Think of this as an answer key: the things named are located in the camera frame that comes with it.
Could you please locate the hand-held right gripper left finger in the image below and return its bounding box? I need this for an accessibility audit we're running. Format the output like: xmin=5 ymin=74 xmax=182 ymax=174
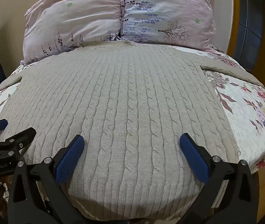
xmin=7 ymin=134 xmax=86 ymax=224

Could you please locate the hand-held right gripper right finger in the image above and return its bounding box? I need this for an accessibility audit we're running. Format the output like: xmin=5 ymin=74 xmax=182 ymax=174
xmin=180 ymin=133 xmax=261 ymax=224

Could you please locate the grey cable knit sweater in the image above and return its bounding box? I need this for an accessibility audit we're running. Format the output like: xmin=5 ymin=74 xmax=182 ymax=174
xmin=0 ymin=41 xmax=264 ymax=217

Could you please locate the floral bedsheet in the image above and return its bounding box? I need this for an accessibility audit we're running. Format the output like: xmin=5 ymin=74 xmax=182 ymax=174
xmin=0 ymin=44 xmax=265 ymax=215

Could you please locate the dark window pane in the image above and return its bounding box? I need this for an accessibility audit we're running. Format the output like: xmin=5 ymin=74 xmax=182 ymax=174
xmin=238 ymin=0 xmax=263 ymax=75

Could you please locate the pink and white floral pillow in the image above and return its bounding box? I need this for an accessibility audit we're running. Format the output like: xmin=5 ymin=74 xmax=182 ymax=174
xmin=22 ymin=0 xmax=217 ymax=63

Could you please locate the wooden headboard shelf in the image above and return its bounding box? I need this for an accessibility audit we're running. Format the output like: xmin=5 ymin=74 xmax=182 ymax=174
xmin=226 ymin=0 xmax=265 ymax=87

